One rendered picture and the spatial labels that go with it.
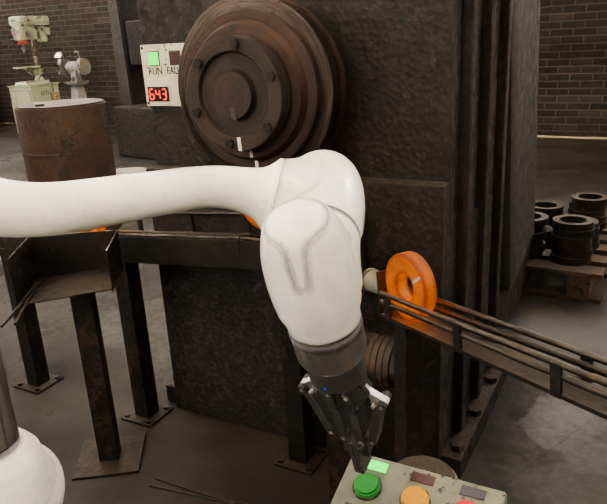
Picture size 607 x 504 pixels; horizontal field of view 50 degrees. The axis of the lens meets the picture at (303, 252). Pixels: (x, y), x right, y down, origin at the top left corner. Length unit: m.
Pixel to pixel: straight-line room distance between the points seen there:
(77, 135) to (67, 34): 6.63
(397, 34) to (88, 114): 3.08
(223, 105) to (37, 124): 2.94
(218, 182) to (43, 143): 3.73
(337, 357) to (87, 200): 0.34
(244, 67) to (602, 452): 1.54
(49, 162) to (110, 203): 3.76
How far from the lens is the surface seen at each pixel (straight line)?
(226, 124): 1.70
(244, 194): 0.83
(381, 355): 1.59
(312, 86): 1.63
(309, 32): 1.64
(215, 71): 1.70
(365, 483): 1.05
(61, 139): 4.49
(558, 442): 2.27
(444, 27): 1.68
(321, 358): 0.77
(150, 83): 2.11
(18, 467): 1.15
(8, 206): 0.77
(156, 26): 2.10
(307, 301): 0.70
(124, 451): 2.27
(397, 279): 1.50
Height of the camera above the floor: 1.26
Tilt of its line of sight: 19 degrees down
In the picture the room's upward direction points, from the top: 3 degrees counter-clockwise
